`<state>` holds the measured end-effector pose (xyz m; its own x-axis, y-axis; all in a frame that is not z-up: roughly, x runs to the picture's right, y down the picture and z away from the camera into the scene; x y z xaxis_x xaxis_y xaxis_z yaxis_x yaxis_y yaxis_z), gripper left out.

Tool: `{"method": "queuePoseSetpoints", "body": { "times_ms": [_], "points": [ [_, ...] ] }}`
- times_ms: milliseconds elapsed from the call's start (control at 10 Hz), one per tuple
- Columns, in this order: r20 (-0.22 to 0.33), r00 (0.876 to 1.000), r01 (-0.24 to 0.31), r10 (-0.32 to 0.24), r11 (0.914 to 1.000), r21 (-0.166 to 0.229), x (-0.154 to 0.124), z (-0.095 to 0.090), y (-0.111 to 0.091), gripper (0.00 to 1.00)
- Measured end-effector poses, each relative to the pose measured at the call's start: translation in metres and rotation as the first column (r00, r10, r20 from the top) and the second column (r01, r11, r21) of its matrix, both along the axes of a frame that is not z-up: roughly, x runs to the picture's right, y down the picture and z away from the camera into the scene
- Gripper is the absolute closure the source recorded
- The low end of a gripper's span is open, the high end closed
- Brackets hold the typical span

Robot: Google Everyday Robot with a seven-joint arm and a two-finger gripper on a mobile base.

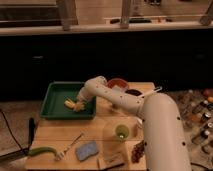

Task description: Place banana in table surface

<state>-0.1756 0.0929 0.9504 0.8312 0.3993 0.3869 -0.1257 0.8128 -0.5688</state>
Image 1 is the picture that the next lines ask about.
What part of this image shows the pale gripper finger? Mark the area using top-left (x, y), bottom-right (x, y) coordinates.
top-left (74, 103), bottom-right (85, 112)

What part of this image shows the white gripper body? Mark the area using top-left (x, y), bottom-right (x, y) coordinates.
top-left (77, 87), bottom-right (94, 103)

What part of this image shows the yellow banana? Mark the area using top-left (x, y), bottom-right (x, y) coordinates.
top-left (64, 100), bottom-right (76, 109)

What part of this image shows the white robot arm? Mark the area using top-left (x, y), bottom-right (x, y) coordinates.
top-left (77, 76), bottom-right (191, 171)

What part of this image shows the orange bowl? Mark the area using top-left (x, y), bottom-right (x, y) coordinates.
top-left (107, 78), bottom-right (129, 92)

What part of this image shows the green plastic tray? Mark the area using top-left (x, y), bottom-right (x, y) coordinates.
top-left (40, 82), bottom-right (96, 120)

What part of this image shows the dark bowl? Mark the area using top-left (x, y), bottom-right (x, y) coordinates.
top-left (125, 89), bottom-right (142, 96)

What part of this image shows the blue sponge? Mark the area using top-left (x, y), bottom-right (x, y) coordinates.
top-left (75, 141), bottom-right (99, 161)

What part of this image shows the wooden cutting board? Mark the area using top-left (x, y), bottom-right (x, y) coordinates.
top-left (24, 81), bottom-right (161, 171)

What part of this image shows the green cup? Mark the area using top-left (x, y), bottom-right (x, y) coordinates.
top-left (115, 124), bottom-right (130, 141)

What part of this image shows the silver fork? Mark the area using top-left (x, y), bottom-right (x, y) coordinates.
top-left (55, 133), bottom-right (84, 161)

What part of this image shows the white paper cup stack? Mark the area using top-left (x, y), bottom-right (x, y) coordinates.
top-left (134, 118), bottom-right (142, 137)

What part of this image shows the small wooden block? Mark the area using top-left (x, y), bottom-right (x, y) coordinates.
top-left (97, 152), bottom-right (125, 170)

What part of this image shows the brown dried fruit bunch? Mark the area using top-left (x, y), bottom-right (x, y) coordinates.
top-left (131, 141), bottom-right (144, 163)

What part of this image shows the black cable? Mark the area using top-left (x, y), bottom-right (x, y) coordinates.
top-left (0, 109), bottom-right (28, 158)

